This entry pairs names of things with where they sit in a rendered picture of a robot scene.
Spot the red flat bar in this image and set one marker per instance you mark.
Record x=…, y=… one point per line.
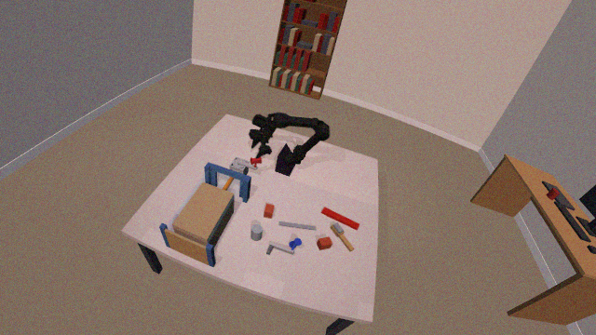
x=333, y=215

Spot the crank handle with dark red grip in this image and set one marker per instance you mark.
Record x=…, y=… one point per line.
x=253, y=161

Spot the grey flat bar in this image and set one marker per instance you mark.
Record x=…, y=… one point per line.
x=309, y=227

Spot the grey cylinder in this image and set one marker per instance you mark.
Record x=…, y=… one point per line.
x=256, y=232

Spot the red cube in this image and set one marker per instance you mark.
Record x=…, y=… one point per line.
x=268, y=213
x=324, y=243

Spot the grey crank handle with blue knob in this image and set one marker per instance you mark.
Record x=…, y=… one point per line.
x=297, y=242

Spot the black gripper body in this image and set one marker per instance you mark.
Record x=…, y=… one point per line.
x=265, y=148

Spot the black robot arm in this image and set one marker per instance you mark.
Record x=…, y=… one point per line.
x=282, y=120

